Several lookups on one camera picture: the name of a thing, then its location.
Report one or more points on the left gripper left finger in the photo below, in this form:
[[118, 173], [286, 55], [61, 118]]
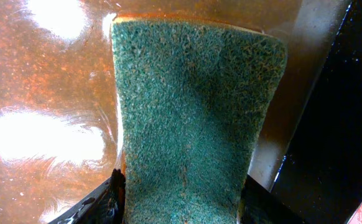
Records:
[[104, 205]]

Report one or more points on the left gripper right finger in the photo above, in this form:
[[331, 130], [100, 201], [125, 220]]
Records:
[[258, 206]]

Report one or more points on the green yellow sponge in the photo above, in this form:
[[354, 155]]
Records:
[[193, 98]]

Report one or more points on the black water basin tray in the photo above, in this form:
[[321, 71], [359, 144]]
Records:
[[61, 131]]

